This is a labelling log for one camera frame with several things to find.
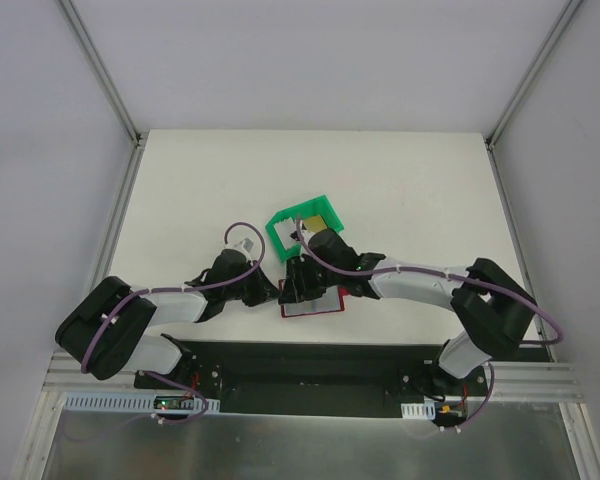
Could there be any right white cable duct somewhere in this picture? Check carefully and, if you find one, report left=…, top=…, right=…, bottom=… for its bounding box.
left=400, top=401, right=436, bottom=421

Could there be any white cable duct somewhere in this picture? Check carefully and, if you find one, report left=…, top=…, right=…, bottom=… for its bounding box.
left=64, top=392, right=220, bottom=415
left=400, top=401, right=436, bottom=421

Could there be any red leather card holder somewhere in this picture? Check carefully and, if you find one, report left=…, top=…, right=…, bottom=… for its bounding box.
left=280, top=286, right=349, bottom=319

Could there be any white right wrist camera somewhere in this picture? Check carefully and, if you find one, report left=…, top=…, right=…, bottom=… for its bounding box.
left=290, top=222, right=314, bottom=243

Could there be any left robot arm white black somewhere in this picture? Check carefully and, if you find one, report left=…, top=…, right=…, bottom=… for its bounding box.
left=55, top=248, right=280, bottom=389

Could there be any aluminium frame post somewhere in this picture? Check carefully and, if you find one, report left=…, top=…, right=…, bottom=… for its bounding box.
left=55, top=0, right=142, bottom=146
left=485, top=0, right=586, bottom=151

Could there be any green plastic bin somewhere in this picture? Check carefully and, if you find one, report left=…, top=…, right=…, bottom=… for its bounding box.
left=265, top=195, right=344, bottom=263

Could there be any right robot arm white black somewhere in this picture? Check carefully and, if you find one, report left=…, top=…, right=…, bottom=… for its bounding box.
left=279, top=228, right=535, bottom=395

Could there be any left aluminium frame post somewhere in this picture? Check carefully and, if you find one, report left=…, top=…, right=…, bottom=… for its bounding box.
left=55, top=0, right=142, bottom=146

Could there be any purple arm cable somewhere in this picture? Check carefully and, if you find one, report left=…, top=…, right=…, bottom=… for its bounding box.
left=293, top=213, right=566, bottom=441
left=62, top=222, right=267, bottom=441

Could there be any left white cable duct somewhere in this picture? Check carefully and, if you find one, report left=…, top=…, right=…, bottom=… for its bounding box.
left=64, top=392, right=220, bottom=415

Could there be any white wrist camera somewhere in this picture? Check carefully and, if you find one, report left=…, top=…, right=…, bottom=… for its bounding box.
left=290, top=222, right=314, bottom=243
left=226, top=238, right=254, bottom=258

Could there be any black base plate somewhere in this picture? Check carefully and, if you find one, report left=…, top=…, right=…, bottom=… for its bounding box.
left=132, top=340, right=486, bottom=415

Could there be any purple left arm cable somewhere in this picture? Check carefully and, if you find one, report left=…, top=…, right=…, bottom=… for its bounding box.
left=62, top=222, right=267, bottom=441

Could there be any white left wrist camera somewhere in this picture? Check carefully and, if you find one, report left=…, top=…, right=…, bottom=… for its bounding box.
left=226, top=238, right=254, bottom=258

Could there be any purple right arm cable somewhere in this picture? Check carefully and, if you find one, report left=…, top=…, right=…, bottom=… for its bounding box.
left=293, top=213, right=566, bottom=441

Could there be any right aluminium frame post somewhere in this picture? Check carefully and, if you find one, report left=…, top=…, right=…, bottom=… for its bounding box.
left=485, top=0, right=586, bottom=151

